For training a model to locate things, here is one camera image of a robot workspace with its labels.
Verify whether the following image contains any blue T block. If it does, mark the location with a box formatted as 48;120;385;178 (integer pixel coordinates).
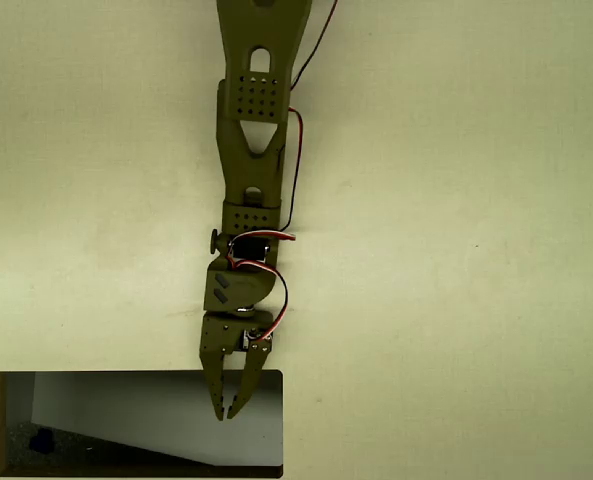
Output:
29;428;57;456

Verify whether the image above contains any dark rectangular bin opening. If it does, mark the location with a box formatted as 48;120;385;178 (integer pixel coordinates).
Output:
0;369;284;480

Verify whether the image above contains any white red black servo cable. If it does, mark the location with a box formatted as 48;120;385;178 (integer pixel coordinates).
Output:
227;228;298;264
230;259;289;345

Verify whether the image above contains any long red black cable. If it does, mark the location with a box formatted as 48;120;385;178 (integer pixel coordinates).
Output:
278;0;341;232

